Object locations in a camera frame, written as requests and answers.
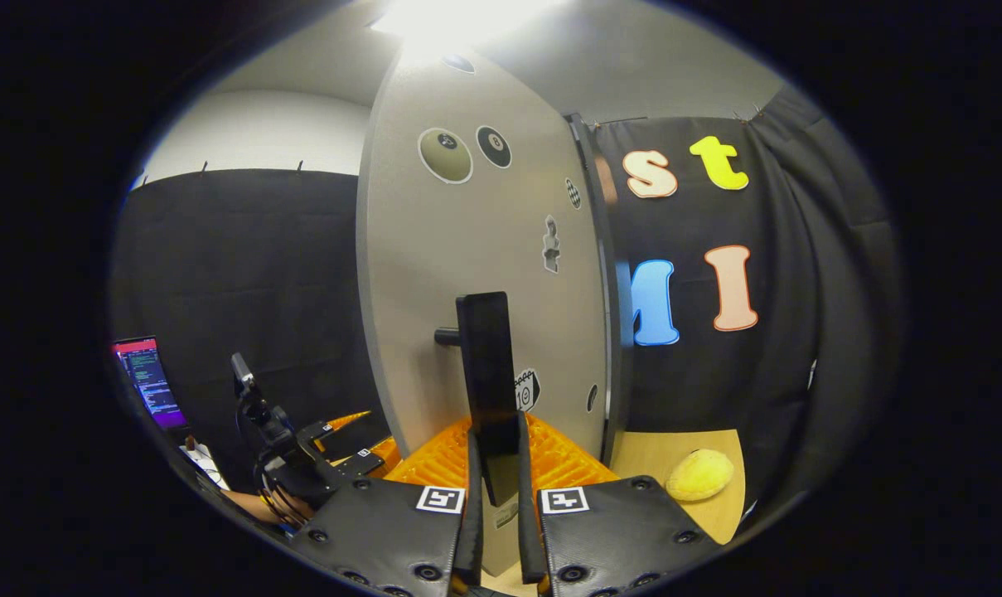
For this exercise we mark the black backdrop cloth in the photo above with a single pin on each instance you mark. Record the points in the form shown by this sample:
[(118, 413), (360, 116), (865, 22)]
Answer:
[(260, 265)]

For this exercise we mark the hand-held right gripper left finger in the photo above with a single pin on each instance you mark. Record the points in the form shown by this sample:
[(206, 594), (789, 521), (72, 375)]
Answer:
[(473, 539)]

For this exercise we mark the yellow bun toy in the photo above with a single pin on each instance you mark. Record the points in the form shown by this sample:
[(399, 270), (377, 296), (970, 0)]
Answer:
[(699, 475)]

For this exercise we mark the white paper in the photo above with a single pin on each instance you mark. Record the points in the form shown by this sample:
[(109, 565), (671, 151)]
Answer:
[(204, 464)]

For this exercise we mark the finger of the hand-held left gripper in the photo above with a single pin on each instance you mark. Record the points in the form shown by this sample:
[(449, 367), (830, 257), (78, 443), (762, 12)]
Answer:
[(372, 463), (351, 433)]

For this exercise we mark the large ceiling light panel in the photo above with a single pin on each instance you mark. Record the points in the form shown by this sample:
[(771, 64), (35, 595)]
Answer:
[(451, 21)]

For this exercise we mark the computer monitor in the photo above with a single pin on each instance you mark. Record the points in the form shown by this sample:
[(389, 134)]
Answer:
[(148, 385)]

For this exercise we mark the beige cabinet door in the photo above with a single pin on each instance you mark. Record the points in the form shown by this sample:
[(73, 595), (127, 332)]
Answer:
[(409, 290)]

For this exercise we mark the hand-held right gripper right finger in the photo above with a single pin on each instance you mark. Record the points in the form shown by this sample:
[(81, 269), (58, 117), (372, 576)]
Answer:
[(530, 539)]

